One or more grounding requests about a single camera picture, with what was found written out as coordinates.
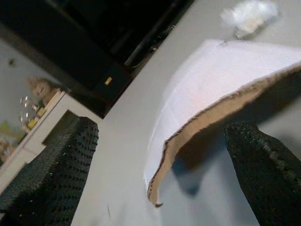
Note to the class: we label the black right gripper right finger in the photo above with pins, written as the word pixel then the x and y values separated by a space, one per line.
pixel 263 169

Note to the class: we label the crumpled clear plastic wrapper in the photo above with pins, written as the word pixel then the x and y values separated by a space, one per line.
pixel 249 14

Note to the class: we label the clear glass bowl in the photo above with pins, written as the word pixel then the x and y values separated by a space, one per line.
pixel 27 110

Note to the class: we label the white low cabinet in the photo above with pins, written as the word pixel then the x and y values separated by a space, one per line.
pixel 35 139

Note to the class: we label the black speaker box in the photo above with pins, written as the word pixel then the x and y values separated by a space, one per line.
pixel 110 82

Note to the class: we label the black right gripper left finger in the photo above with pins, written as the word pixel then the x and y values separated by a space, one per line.
pixel 58 169

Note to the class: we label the beige figurine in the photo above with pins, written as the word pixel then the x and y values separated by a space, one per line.
pixel 41 88

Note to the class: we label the white torn cardboard piece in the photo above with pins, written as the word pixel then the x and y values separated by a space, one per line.
pixel 207 94

